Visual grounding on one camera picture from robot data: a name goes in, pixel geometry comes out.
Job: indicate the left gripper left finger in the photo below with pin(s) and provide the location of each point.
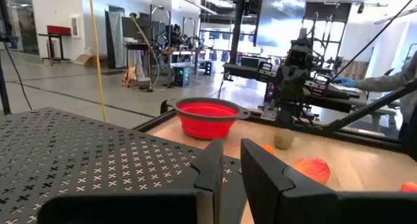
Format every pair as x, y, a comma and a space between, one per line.
211, 172

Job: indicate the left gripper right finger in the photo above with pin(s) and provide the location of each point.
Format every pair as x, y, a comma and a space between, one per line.
267, 191

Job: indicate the small orange mandarin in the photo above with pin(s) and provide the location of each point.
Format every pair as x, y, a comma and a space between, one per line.
267, 148

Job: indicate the red collapsible bowl grey rim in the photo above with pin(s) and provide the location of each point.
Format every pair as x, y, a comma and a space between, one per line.
205, 123

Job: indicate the orange red bell pepper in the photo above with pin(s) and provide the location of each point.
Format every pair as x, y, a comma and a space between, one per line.
312, 170

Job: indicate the round green-brown kiwi fruit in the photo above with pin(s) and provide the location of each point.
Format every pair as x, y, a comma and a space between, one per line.
283, 139

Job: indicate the computer tower green lights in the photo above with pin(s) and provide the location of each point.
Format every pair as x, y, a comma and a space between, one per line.
181, 77

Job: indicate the black workbench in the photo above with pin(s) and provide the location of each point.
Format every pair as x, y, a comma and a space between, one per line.
325, 93

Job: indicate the person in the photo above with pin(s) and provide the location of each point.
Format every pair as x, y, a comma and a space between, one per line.
391, 82
138, 64

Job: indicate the black perforated metal shelf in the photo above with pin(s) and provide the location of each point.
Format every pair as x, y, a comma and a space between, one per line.
81, 152

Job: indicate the person's hand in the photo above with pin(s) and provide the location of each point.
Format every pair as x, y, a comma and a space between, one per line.
345, 82

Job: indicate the background desk with monitors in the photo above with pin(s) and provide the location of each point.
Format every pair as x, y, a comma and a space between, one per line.
140, 28

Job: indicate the cardboard box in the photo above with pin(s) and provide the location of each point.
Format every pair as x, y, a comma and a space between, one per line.
85, 59

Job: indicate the red-topped black cart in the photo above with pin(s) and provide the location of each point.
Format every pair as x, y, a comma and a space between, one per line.
58, 30

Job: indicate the black table frame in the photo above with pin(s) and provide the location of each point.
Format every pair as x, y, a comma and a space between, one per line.
358, 136

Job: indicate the black diagonal frame strut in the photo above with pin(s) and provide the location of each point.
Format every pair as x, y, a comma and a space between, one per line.
374, 105

